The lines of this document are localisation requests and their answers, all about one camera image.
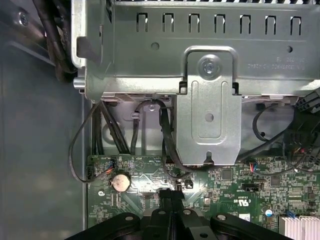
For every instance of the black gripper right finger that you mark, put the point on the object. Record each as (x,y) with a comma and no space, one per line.
(190,225)

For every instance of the round coin cell battery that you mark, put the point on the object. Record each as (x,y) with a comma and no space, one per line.
(121,182)

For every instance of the silver finned chipset heatsink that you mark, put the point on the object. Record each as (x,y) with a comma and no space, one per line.
(300,228)

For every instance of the open black PC case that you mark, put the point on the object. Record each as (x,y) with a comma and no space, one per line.
(37,125)

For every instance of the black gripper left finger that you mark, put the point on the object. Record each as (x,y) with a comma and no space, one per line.
(155,225)

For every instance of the silver metal bracket plate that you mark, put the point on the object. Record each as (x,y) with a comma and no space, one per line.
(207,140)

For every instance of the green motherboard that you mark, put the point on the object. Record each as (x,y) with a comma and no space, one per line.
(217,190)

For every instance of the silver metal drive cage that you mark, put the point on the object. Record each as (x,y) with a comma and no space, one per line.
(150,62)

